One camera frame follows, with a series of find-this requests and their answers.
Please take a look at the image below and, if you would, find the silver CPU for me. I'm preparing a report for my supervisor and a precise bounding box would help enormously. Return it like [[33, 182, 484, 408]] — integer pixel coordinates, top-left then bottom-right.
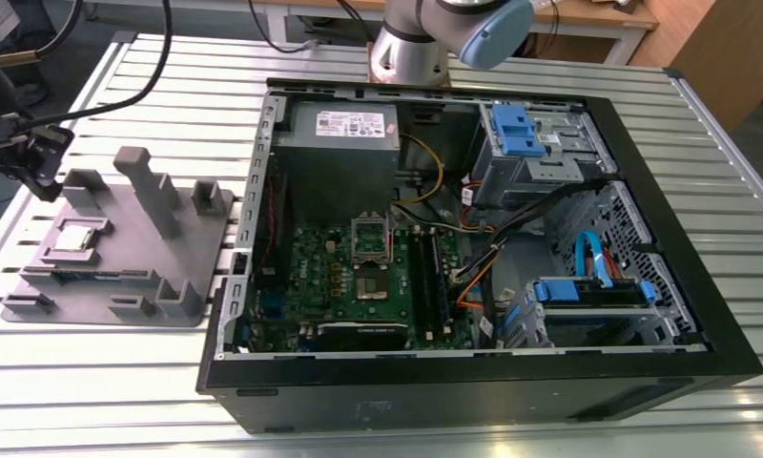
[[55, 224, 97, 252]]

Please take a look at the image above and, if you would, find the metal socket cover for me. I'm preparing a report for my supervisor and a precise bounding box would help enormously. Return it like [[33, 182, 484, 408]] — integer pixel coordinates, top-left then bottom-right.
[[350, 212, 394, 266]]

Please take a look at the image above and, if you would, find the CPU socket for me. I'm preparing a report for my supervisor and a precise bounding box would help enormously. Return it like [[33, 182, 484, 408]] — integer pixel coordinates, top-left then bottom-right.
[[352, 272, 398, 302]]

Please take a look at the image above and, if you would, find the grey parts rack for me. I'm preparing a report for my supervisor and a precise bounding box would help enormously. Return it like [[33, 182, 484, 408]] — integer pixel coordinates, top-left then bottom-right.
[[0, 145, 238, 329]]

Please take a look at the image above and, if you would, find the green RAM stick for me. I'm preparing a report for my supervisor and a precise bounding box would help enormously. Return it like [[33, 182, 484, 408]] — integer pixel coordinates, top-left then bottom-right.
[[47, 270, 151, 282]]

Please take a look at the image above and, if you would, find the grey power supply unit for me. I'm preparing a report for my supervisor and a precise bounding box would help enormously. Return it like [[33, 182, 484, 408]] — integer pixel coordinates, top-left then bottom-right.
[[270, 100, 402, 219]]

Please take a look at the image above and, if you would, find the green motherboard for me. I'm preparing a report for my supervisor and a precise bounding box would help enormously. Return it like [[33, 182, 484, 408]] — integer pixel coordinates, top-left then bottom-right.
[[245, 217, 484, 355]]

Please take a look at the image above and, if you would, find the graphics card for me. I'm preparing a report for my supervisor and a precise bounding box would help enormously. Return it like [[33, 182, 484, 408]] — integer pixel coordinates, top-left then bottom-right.
[[297, 320, 412, 353]]

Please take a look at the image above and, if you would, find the black RAM slot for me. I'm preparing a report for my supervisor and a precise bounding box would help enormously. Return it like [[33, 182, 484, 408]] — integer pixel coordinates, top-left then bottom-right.
[[416, 227, 432, 335], [426, 227, 443, 335], [432, 227, 452, 335], [410, 227, 424, 335]]

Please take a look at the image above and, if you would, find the black open PC case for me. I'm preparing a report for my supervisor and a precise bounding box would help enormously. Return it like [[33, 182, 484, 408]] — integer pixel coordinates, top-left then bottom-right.
[[193, 75, 763, 435]]

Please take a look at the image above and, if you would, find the silver drive cage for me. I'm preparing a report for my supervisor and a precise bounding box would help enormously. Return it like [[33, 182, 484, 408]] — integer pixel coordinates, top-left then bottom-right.
[[471, 100, 619, 207]]

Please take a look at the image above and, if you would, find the hard disk in blue carrier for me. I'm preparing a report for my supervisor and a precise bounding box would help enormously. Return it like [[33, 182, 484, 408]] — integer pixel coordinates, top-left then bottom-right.
[[530, 279, 656, 311]]

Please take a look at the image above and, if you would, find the silver disk bay cage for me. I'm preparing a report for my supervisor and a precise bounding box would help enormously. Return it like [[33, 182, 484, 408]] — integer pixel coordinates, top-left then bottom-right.
[[492, 276, 707, 350]]

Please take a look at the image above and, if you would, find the wooden cabinet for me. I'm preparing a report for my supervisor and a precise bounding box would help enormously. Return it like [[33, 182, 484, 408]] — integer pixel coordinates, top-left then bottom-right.
[[628, 0, 763, 133]]

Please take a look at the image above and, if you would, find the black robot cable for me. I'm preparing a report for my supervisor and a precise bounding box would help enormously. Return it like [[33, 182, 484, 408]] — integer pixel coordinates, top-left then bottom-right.
[[21, 0, 174, 131]]

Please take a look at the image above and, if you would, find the red black twisted wire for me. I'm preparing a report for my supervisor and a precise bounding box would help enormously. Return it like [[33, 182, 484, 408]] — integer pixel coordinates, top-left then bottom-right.
[[255, 171, 289, 271]]

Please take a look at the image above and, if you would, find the blue plastic drive bracket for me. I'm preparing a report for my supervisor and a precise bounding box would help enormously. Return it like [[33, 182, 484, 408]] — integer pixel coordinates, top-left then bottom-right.
[[491, 103, 547, 156]]

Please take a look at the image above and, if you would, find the black sleeved wire bundle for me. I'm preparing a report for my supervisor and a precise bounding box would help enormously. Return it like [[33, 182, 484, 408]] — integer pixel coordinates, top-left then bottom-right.
[[450, 179, 615, 287]]

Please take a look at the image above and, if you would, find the blue plastic rail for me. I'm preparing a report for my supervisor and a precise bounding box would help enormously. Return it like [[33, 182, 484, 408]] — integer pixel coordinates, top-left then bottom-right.
[[494, 304, 523, 348]]

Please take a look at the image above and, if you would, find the blue flat wire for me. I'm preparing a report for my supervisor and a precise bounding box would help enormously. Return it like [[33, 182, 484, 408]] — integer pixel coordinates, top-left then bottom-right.
[[574, 229, 615, 288]]

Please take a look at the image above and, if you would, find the wooden desk white frame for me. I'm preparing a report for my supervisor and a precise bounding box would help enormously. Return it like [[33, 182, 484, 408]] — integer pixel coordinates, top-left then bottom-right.
[[246, 0, 662, 66]]

